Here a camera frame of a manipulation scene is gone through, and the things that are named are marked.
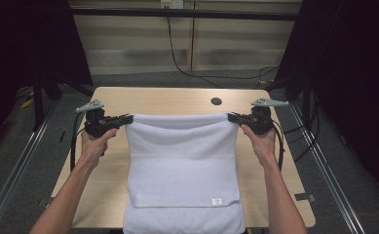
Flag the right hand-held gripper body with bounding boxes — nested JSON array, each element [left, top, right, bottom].
[[241, 97, 290, 137]]

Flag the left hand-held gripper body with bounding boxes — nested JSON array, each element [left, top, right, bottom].
[[75, 99, 122, 138]]

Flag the white towel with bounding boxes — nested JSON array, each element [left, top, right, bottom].
[[122, 112, 246, 234]]

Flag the person's left hand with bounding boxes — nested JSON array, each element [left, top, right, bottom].
[[79, 127, 120, 171]]

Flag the person's right hand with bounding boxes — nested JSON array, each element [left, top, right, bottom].
[[240, 124, 280, 170]]

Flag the dark metal stand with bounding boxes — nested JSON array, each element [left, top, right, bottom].
[[32, 72, 46, 133]]

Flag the yellow floor object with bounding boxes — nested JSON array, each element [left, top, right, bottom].
[[19, 97, 35, 109]]

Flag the black curtain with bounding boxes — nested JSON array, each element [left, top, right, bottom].
[[274, 0, 379, 204], [0, 0, 94, 160]]

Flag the black horizontal bar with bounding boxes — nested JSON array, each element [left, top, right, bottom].
[[69, 7, 302, 22]]

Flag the right hand-held gripper black cable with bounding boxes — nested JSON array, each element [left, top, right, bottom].
[[270, 119, 286, 173]]

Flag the hand-held gripper black cable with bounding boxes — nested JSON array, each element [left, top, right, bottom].
[[270, 119, 286, 173], [69, 111, 88, 173]]

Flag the left hand-held gripper black cable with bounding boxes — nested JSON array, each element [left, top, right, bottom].
[[69, 111, 88, 173]]

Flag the black floor cables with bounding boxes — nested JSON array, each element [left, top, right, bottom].
[[283, 92, 322, 163]]

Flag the long black wall cable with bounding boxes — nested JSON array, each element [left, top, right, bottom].
[[166, 16, 280, 90]]

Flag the metal floor rail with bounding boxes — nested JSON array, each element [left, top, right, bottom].
[[288, 100, 367, 234], [0, 101, 60, 234]]

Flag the white wall socket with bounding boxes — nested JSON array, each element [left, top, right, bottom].
[[160, 0, 185, 10]]

